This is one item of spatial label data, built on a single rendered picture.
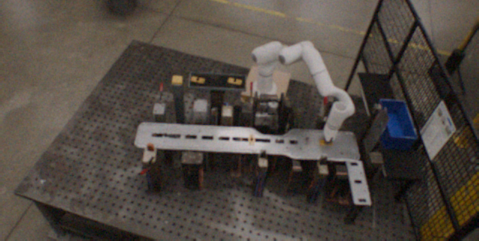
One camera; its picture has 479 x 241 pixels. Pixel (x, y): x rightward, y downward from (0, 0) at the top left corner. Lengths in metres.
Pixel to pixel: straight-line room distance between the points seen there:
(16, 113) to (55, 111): 0.36
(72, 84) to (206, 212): 2.37
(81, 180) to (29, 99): 1.79
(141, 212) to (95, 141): 0.66
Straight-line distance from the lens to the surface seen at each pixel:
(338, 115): 2.16
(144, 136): 2.37
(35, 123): 4.03
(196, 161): 2.21
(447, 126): 2.27
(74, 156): 2.77
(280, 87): 2.94
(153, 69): 3.21
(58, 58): 4.64
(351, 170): 2.36
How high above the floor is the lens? 2.87
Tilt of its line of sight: 48 degrees down
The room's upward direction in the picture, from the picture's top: 6 degrees clockwise
